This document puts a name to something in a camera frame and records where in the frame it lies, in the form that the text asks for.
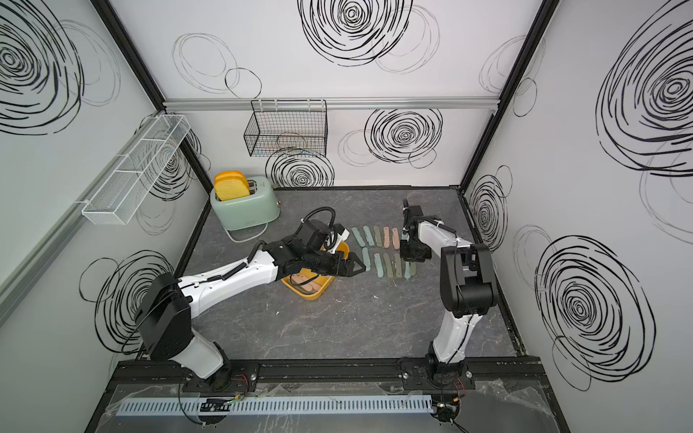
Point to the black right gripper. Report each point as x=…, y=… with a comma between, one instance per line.
x=427, y=254

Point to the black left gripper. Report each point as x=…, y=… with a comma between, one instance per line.
x=346, y=270

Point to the mint knife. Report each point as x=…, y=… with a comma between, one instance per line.
x=360, y=240
x=366, y=259

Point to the brown fruit knife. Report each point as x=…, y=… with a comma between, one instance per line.
x=395, y=238

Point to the light green fruit knife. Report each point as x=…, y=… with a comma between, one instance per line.
x=379, y=267

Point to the yellow storage box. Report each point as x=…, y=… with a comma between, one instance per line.
x=323, y=280

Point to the green handled fruit knife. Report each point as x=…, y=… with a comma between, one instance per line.
x=388, y=266

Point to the pink handled fruit knife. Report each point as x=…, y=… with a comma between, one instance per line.
x=387, y=238

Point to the grey green fruit knife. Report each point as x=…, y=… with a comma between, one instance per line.
x=369, y=236

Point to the dark grey green knife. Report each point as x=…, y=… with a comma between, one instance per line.
x=378, y=236

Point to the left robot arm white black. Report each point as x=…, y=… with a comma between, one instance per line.
x=164, y=318

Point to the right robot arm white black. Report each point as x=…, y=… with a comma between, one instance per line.
x=468, y=287

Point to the pink fruit knife in box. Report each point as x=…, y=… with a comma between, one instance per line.
x=304, y=283

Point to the mint green toaster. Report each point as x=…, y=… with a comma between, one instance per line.
x=259, y=208

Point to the yellow toast slice front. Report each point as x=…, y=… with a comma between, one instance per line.
x=231, y=188

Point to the yellow toast slice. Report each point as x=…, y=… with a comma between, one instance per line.
x=230, y=175
x=231, y=188

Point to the yellow toast slice rear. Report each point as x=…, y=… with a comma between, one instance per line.
x=230, y=175

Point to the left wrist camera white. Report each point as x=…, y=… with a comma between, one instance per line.
x=341, y=235

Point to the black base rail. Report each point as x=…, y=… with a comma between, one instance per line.
x=412, y=373

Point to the black wire wall basket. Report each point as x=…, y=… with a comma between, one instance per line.
x=276, y=124

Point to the aluminium wall rail back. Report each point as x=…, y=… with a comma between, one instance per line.
x=331, y=103

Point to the aluminium wall rail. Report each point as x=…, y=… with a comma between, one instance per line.
x=19, y=283
x=331, y=103

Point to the white mesh wall shelf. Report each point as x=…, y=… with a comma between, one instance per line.
x=138, y=167

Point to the white slotted cable duct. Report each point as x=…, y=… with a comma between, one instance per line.
x=304, y=405

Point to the black corner frame post right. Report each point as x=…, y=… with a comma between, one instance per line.
x=530, y=45

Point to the black corner frame post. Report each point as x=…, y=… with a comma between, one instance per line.
x=116, y=29
x=530, y=45

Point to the black corner frame post left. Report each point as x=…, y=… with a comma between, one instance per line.
x=116, y=29

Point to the aluminium wall rail left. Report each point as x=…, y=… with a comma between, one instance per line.
x=19, y=283

